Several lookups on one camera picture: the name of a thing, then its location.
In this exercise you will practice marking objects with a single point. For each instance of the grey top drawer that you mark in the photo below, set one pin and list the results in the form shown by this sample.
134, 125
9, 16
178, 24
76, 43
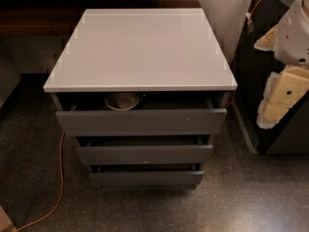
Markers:
159, 113

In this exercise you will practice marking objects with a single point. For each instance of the grey bottom drawer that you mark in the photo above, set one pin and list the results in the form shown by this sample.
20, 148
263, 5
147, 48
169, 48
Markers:
152, 175

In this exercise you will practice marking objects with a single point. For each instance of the dark cabinet at right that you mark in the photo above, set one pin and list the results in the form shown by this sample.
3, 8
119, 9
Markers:
256, 70

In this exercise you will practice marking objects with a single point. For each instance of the grey drawer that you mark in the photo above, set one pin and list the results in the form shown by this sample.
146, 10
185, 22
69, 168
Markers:
159, 113
152, 175
144, 150

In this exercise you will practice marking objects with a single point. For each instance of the grey middle drawer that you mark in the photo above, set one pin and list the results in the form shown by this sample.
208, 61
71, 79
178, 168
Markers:
144, 150

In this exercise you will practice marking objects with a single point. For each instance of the white bowl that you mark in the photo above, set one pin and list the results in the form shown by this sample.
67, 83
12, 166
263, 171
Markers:
122, 101

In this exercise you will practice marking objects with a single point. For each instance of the grey drawer cabinet white top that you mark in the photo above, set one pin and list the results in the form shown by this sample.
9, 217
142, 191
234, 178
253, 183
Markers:
141, 51

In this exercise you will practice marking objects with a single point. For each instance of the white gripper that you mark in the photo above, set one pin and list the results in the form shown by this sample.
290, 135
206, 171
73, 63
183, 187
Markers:
294, 36

